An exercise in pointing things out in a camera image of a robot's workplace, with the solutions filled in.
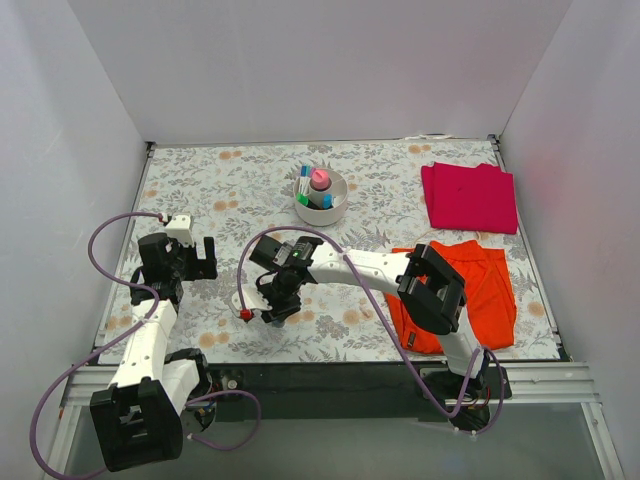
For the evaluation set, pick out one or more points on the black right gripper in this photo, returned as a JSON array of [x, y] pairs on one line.
[[280, 310]]

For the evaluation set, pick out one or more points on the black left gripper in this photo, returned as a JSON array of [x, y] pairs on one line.
[[201, 265]]

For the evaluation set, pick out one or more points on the black highlighter green cap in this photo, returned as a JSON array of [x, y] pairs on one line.
[[306, 202]]

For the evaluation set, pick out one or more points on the black highlighter blue cap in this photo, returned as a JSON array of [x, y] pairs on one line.
[[327, 201]]

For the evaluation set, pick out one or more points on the white marker teal cap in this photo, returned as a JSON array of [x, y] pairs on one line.
[[304, 183]]

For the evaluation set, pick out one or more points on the pink capped glue bottle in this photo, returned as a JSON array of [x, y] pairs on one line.
[[320, 181]]

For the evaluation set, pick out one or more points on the white round desk organizer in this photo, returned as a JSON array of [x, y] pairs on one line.
[[324, 217]]

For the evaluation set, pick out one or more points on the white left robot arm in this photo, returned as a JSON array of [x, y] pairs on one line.
[[137, 417]]

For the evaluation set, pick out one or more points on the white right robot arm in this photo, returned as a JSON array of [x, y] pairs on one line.
[[427, 286]]

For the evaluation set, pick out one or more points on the magenta folded cloth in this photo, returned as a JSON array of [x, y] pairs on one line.
[[480, 198]]

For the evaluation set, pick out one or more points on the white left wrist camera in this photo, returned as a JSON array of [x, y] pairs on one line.
[[179, 227]]

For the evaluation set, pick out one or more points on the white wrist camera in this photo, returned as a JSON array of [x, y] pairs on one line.
[[248, 303], [179, 227]]

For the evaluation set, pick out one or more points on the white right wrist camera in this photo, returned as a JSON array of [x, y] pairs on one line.
[[248, 303]]

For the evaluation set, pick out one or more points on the aluminium frame rail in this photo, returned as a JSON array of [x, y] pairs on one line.
[[369, 390]]

